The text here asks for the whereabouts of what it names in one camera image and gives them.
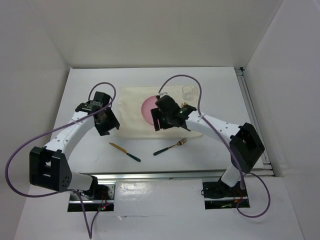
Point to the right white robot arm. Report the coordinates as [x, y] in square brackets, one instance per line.
[242, 141]

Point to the aluminium rail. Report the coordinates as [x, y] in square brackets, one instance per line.
[239, 71]
[166, 175]

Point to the gold fork green handle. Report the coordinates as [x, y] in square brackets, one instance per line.
[179, 143]

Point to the pink plate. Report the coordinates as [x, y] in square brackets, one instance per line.
[146, 108]

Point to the gold knife green handle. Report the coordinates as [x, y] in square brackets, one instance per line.
[125, 152]

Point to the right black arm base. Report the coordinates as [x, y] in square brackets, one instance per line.
[218, 195]

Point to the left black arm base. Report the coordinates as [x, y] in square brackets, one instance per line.
[102, 199]

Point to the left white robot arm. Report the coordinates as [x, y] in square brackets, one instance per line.
[48, 165]

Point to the right aluminium rail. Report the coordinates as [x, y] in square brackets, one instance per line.
[239, 71]

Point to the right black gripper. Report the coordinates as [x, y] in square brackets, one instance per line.
[155, 113]

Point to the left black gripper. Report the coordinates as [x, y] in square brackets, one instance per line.
[113, 122]

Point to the front aluminium rail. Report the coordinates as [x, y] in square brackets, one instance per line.
[166, 175]

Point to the cream cloth placemat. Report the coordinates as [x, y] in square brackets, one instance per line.
[132, 123]

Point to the clear glass cup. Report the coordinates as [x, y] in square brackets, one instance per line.
[187, 93]

